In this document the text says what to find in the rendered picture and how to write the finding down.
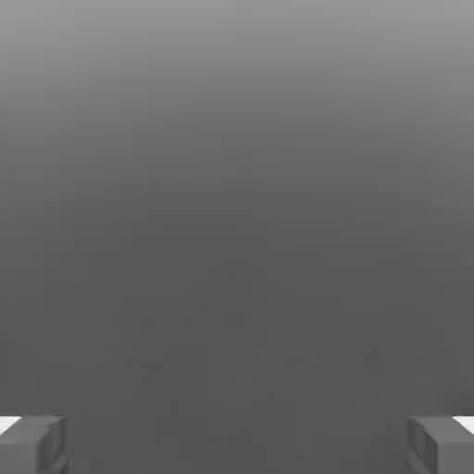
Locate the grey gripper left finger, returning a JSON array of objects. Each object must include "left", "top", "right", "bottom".
[{"left": 0, "top": 414, "right": 69, "bottom": 474}]

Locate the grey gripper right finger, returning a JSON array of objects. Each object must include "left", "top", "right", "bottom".
[{"left": 405, "top": 414, "right": 474, "bottom": 474}]

